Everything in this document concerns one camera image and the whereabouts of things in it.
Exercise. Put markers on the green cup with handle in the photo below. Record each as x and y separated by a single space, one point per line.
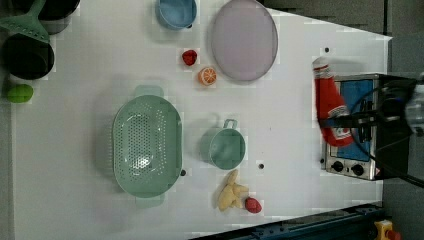
223 147

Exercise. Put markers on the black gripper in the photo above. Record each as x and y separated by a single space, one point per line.
371 106

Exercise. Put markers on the black cylinder container lower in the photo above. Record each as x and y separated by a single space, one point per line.
27 58

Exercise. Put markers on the green lime toy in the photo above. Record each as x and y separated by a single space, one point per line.
21 93

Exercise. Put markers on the blue bowl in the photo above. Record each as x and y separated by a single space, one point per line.
176 14

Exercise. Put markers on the red strawberry toy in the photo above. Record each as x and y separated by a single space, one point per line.
189 57

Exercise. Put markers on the red ketchup bottle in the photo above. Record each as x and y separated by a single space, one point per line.
329 103

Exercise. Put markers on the black cylinder container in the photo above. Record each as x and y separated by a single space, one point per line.
27 58
55 15

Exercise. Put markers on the green spatula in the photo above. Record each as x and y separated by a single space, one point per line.
28 24

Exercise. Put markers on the orange slice toy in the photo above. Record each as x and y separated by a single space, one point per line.
207 76

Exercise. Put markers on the grey round plate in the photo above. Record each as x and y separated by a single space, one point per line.
244 40

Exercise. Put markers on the blue metal frame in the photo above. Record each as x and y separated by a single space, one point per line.
353 223

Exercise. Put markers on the black cylinder container upper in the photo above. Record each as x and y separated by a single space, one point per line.
55 15

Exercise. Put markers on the green oval strainer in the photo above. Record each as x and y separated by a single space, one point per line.
147 146

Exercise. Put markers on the black toaster oven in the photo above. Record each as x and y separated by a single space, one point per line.
376 160

